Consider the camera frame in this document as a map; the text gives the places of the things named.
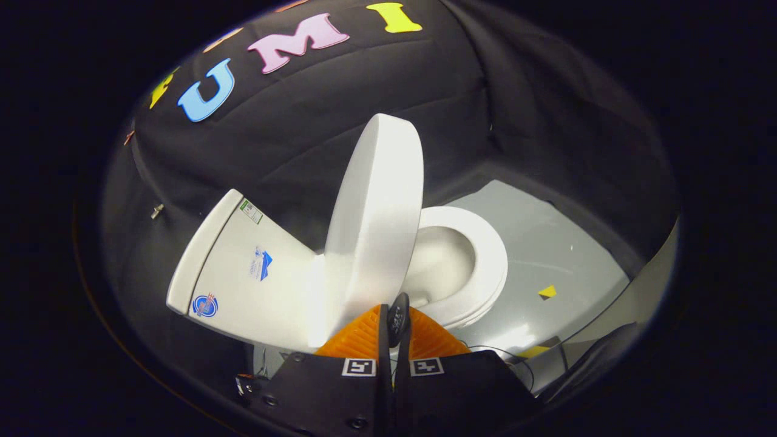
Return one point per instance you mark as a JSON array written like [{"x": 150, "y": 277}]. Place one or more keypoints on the small metal cloth clip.
[{"x": 157, "y": 210}]

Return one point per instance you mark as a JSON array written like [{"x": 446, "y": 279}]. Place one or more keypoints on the white toilet tank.
[{"x": 243, "y": 291}]

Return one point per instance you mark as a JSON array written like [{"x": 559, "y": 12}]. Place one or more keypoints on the white toilet bowl with seat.
[{"x": 482, "y": 267}]

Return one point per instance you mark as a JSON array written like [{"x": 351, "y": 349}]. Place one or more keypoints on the yellow floor tape mark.
[
  {"x": 547, "y": 292},
  {"x": 534, "y": 351}
]

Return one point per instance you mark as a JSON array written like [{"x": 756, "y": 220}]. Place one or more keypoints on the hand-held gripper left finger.
[{"x": 384, "y": 388}]

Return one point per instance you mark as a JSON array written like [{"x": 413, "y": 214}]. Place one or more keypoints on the black backdrop cloth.
[{"x": 394, "y": 79}]

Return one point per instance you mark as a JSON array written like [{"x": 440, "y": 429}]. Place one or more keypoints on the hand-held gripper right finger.
[{"x": 400, "y": 394}]

